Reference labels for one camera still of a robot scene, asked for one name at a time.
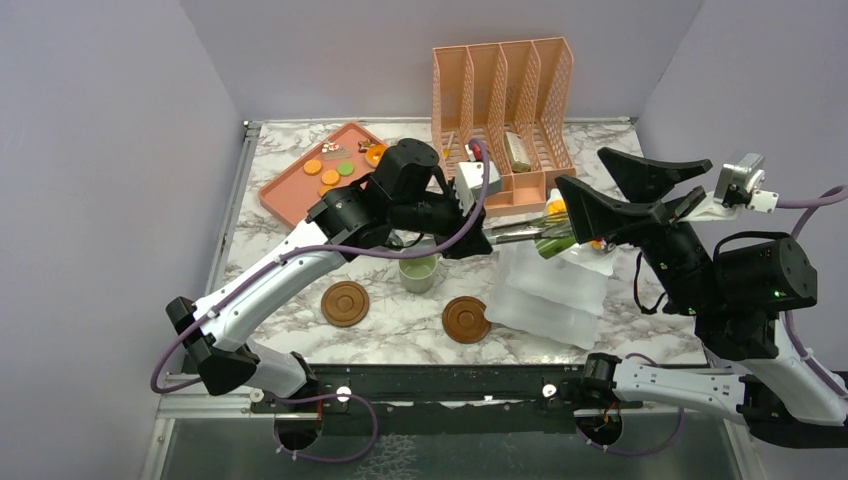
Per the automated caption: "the pink dessert tray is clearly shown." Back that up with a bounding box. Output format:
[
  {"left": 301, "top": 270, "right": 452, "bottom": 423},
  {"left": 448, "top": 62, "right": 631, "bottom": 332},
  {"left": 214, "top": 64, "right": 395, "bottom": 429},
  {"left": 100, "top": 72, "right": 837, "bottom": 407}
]
[{"left": 258, "top": 122, "right": 387, "bottom": 228}]

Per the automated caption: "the brown star cookie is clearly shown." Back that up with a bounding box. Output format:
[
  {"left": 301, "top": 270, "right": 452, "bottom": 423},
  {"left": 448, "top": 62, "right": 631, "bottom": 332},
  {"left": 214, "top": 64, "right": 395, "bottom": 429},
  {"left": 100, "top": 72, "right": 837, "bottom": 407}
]
[{"left": 358, "top": 139, "right": 373, "bottom": 153}]

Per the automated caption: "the green layered cake slice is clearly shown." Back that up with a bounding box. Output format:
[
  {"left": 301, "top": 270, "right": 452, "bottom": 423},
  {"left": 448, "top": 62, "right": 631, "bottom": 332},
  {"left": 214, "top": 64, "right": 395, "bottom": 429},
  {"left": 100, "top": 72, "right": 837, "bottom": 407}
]
[{"left": 534, "top": 228, "right": 576, "bottom": 259}]

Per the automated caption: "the tan box in organizer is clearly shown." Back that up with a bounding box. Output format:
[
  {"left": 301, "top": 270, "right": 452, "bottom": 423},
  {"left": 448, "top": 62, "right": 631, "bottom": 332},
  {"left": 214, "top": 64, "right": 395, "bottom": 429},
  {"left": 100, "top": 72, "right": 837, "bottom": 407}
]
[{"left": 503, "top": 131, "right": 532, "bottom": 173}]

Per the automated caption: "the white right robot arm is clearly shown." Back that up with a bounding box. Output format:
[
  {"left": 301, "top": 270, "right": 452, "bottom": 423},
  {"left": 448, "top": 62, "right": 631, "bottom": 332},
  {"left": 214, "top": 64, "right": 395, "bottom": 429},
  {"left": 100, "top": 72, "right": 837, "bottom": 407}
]
[{"left": 556, "top": 176, "right": 847, "bottom": 449}]

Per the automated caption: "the right brown wooden coaster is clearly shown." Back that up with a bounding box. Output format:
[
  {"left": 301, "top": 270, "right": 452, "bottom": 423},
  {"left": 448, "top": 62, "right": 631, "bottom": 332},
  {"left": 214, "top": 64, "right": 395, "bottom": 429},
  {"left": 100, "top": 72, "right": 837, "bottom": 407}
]
[{"left": 442, "top": 296, "right": 491, "bottom": 344}]

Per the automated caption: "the orange round biscuit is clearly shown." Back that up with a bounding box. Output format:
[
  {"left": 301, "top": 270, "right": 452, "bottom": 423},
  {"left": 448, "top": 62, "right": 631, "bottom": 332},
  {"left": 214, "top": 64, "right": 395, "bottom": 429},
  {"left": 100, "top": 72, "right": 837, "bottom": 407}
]
[{"left": 302, "top": 159, "right": 323, "bottom": 176}]

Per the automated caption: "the orange glazed donut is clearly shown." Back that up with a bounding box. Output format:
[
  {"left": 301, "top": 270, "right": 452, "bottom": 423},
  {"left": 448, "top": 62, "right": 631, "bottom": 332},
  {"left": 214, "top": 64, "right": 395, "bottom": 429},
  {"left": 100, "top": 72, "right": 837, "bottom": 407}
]
[{"left": 365, "top": 144, "right": 387, "bottom": 168}]

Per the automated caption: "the yellow frosted donut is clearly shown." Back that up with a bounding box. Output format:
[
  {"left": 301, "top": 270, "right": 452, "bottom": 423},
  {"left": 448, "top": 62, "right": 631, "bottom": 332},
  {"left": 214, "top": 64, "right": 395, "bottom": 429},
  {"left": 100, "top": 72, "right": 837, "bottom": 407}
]
[{"left": 545, "top": 198, "right": 567, "bottom": 216}]

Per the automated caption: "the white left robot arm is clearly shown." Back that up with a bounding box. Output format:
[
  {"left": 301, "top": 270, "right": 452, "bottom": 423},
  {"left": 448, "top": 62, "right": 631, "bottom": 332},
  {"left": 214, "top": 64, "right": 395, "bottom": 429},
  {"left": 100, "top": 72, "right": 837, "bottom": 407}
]
[{"left": 166, "top": 138, "right": 711, "bottom": 411}]

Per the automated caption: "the brown wooden coaster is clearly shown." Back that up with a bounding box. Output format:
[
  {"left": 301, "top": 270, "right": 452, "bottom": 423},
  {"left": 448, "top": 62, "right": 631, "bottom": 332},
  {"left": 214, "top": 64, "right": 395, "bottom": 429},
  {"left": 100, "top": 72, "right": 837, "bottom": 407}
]
[
  {"left": 442, "top": 296, "right": 491, "bottom": 344},
  {"left": 320, "top": 281, "right": 370, "bottom": 327}
]

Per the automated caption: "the white tiered dessert stand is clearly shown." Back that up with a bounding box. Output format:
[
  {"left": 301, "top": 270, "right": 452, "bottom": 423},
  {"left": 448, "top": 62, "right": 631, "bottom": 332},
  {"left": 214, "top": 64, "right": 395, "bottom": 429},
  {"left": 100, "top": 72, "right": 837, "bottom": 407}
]
[{"left": 485, "top": 192, "right": 617, "bottom": 351}]

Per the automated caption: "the light green ceramic mug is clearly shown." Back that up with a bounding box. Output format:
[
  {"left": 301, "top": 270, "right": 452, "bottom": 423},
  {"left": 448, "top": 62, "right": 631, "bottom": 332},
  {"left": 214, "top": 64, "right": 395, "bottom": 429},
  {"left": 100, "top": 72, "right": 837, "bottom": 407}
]
[{"left": 398, "top": 255, "right": 438, "bottom": 294}]

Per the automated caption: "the green macaron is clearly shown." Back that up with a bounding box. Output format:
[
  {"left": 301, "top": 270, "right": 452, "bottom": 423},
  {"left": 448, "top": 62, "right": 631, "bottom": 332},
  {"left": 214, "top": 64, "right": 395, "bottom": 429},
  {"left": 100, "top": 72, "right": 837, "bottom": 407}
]
[{"left": 336, "top": 161, "right": 355, "bottom": 177}]

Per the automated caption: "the pink mesh file organizer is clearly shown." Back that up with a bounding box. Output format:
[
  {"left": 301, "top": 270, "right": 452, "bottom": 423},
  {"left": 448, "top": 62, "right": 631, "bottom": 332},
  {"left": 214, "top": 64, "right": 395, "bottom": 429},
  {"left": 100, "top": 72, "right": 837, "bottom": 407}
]
[{"left": 431, "top": 37, "right": 577, "bottom": 217}]

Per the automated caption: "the left brown wooden coaster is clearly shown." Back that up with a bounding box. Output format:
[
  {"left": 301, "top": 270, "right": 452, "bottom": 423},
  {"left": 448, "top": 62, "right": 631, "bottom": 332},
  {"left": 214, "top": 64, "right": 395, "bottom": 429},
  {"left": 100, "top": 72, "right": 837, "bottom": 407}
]
[{"left": 320, "top": 281, "right": 370, "bottom": 327}]

